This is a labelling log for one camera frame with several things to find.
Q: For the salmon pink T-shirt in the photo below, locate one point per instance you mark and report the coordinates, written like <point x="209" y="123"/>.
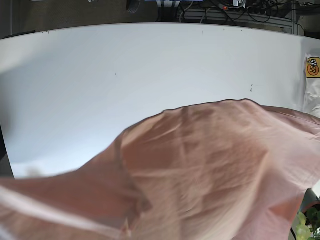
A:
<point x="228" y="170"/>

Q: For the cream graphic print T-shirt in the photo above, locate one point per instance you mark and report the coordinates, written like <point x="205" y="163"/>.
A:
<point x="311" y="102"/>

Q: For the grey plant pot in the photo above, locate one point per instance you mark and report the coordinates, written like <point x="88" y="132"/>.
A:
<point x="310" y="200"/>

